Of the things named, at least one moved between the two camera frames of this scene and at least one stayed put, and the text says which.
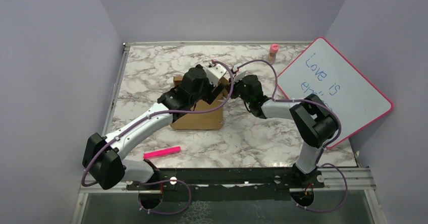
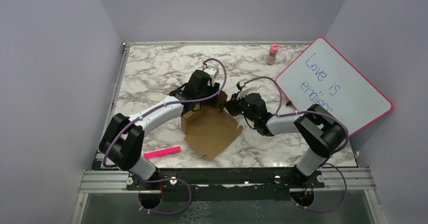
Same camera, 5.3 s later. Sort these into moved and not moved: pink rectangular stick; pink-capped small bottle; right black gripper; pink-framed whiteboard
Moved: right black gripper
Not moved: pink-framed whiteboard; pink rectangular stick; pink-capped small bottle
